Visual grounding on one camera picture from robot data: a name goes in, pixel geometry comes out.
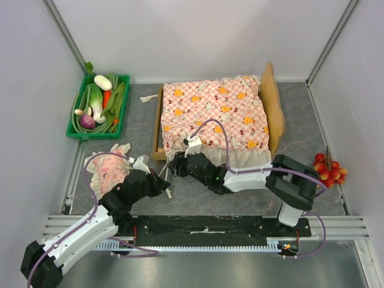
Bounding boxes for orange toy carrot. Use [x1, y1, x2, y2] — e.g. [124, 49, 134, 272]
[102, 91, 112, 109]

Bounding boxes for pink frilled pillow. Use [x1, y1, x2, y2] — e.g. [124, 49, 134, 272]
[86, 154, 132, 200]

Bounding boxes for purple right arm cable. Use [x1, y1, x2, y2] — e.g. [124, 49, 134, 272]
[190, 118, 328, 259]

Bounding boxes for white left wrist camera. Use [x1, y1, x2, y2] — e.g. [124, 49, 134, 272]
[128, 155, 151, 174]

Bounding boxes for red toy cherry bunch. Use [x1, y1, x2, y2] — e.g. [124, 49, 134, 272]
[313, 146, 349, 188]

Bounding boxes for grey slotted cable duct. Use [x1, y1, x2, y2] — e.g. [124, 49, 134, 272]
[92, 239, 287, 253]

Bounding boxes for green plastic crate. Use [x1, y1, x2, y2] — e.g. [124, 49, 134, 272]
[66, 75, 130, 140]

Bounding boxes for toy mushroom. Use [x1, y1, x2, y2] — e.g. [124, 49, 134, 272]
[74, 109, 84, 116]

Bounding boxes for green toy leafy vegetable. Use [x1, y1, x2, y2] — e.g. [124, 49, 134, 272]
[103, 73, 126, 123]

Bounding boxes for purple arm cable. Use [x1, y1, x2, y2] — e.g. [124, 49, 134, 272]
[26, 151, 160, 288]
[190, 118, 328, 259]

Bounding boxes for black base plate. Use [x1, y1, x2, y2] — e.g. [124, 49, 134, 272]
[116, 215, 311, 247]

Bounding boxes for purple toy onion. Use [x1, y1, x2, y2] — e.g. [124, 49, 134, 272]
[79, 114, 95, 130]

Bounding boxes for pink checkered duck mattress cover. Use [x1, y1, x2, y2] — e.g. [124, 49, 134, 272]
[160, 76, 272, 173]

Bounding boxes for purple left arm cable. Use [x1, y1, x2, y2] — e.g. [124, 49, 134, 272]
[26, 151, 160, 288]

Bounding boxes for wooden pet bed frame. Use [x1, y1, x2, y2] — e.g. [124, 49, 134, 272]
[150, 62, 286, 161]

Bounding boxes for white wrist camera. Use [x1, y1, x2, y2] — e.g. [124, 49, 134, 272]
[183, 136, 202, 157]
[128, 155, 151, 174]

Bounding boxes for green toy bok choy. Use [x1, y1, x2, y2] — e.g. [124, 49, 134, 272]
[85, 83, 106, 124]

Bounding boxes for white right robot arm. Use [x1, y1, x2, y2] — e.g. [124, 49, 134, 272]
[168, 152, 320, 236]

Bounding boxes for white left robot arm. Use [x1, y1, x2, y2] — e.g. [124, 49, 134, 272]
[20, 169, 170, 287]

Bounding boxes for white toy radish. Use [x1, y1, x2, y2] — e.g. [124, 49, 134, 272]
[94, 75, 113, 91]

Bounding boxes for green toy long beans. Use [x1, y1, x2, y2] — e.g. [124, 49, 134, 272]
[71, 83, 122, 134]

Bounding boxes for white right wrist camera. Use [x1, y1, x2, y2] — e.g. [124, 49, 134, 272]
[183, 136, 202, 157]

